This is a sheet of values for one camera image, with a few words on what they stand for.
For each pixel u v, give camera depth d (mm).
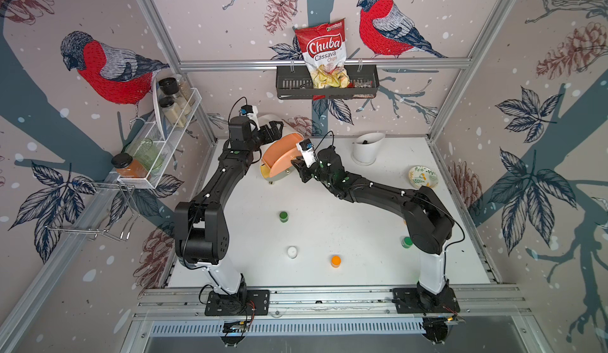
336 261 796
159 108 757
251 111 773
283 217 908
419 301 658
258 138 760
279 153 844
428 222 501
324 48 801
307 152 744
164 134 763
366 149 1043
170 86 793
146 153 674
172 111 762
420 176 1037
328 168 674
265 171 854
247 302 709
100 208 567
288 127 953
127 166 595
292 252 815
